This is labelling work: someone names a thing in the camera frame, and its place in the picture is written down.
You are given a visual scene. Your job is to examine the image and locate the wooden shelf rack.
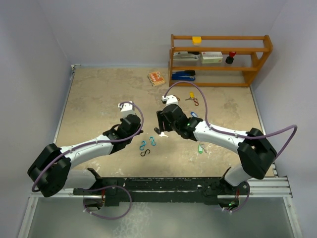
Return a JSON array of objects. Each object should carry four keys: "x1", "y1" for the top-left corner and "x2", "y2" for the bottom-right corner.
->
[{"x1": 168, "y1": 35, "x2": 273, "y2": 87}]

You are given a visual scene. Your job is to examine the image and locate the red black stamp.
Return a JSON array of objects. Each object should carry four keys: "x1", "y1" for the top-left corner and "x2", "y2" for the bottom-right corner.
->
[{"x1": 225, "y1": 52, "x2": 236, "y2": 64}]

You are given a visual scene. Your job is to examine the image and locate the silver key with yellow tag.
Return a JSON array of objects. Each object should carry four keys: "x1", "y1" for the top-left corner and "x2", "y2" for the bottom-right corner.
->
[{"x1": 185, "y1": 92, "x2": 195, "y2": 101}]

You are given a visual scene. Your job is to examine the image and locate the purple cable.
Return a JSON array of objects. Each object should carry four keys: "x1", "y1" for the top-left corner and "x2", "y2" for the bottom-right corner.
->
[
  {"x1": 31, "y1": 100, "x2": 144, "y2": 220},
  {"x1": 164, "y1": 81, "x2": 298, "y2": 214}
]

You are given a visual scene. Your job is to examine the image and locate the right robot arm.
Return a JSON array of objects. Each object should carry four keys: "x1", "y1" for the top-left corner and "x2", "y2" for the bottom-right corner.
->
[{"x1": 157, "y1": 104, "x2": 277, "y2": 194}]

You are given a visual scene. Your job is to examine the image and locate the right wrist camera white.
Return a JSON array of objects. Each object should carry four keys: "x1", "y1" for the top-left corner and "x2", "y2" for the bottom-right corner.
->
[{"x1": 161, "y1": 95, "x2": 179, "y2": 106}]

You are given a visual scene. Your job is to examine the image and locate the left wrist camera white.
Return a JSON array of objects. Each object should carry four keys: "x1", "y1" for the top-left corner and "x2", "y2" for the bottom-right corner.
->
[{"x1": 118, "y1": 101, "x2": 136, "y2": 118}]

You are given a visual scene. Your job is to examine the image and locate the silver key with blue tag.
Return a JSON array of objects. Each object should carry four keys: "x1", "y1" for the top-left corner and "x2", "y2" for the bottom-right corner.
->
[{"x1": 191, "y1": 112, "x2": 198, "y2": 118}]

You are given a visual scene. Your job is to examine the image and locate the white red box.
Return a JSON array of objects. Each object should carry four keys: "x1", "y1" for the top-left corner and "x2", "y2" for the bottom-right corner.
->
[{"x1": 201, "y1": 52, "x2": 223, "y2": 63}]

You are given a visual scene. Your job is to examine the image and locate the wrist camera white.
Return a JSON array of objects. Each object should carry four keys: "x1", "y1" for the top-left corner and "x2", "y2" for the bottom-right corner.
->
[
  {"x1": 161, "y1": 95, "x2": 179, "y2": 106},
  {"x1": 118, "y1": 101, "x2": 136, "y2": 118}
]

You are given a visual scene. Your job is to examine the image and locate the teal S carabiner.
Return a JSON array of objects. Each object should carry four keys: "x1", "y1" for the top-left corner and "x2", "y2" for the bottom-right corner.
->
[{"x1": 139, "y1": 140, "x2": 146, "y2": 151}]

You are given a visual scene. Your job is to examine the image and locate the silver key with green tag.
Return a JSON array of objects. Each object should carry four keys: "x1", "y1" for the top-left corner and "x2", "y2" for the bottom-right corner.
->
[{"x1": 198, "y1": 143, "x2": 207, "y2": 154}]

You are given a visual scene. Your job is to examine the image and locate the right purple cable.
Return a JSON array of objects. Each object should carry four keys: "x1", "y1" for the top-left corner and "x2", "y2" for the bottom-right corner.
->
[{"x1": 164, "y1": 81, "x2": 298, "y2": 214}]

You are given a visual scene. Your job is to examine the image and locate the blue black stapler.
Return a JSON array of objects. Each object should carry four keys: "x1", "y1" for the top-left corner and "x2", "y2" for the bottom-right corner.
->
[{"x1": 171, "y1": 70, "x2": 196, "y2": 81}]

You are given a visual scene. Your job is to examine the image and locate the silver key with black tag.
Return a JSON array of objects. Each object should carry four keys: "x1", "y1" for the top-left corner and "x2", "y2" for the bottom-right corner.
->
[{"x1": 154, "y1": 127, "x2": 168, "y2": 138}]

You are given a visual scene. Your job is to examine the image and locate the black base frame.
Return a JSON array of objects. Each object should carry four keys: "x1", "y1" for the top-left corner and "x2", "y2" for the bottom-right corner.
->
[{"x1": 73, "y1": 172, "x2": 250, "y2": 209}]

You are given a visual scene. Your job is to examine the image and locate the yellow box on shelf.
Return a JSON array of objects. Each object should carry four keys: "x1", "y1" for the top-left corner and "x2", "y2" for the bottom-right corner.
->
[{"x1": 192, "y1": 36, "x2": 202, "y2": 46}]

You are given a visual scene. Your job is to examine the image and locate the white stapler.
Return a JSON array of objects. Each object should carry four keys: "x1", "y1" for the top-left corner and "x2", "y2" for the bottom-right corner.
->
[{"x1": 173, "y1": 51, "x2": 200, "y2": 61}]

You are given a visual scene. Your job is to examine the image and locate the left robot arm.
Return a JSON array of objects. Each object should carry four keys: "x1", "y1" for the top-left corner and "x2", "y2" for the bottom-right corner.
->
[{"x1": 27, "y1": 114, "x2": 143, "y2": 197}]

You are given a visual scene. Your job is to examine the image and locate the orange spiral notebook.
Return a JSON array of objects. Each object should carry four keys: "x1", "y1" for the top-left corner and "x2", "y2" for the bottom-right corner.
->
[{"x1": 147, "y1": 71, "x2": 166, "y2": 87}]

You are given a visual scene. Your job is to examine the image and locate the light-blue S carabiner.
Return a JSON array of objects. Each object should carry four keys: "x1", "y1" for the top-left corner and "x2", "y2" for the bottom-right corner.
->
[{"x1": 149, "y1": 136, "x2": 157, "y2": 146}]

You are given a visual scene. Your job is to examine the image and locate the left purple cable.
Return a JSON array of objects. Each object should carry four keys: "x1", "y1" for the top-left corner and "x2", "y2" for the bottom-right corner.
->
[{"x1": 31, "y1": 100, "x2": 144, "y2": 220}]

